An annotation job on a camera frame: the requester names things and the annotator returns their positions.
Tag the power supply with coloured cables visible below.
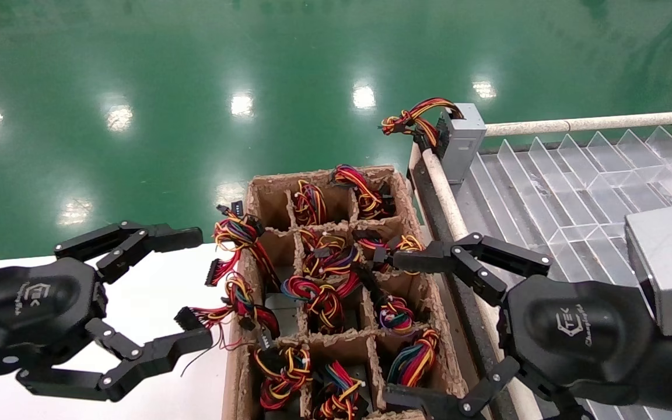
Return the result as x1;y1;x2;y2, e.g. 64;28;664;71
353;262;415;336
174;271;302;377
298;227;363;281
253;344;313;412
281;271;360;336
386;328;442;391
329;164;398;221
311;360;369;420
291;180;328;227
204;200;282;291

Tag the white rack pipe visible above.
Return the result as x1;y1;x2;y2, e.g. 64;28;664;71
485;111;672;138
423;149;544;420

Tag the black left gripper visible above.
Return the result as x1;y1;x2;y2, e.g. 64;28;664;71
0;220;213;403

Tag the grey power supply with cables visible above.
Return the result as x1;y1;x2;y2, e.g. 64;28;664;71
380;97;487;184
352;229;425;263

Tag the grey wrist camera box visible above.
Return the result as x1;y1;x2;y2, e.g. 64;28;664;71
625;204;672;338

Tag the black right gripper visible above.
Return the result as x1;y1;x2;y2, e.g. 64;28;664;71
383;232;664;420

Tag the brown cardboard divider box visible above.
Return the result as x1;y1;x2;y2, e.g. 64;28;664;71
222;165;471;420

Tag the clear acrylic divider tray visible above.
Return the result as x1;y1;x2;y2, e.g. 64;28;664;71
467;125;672;420

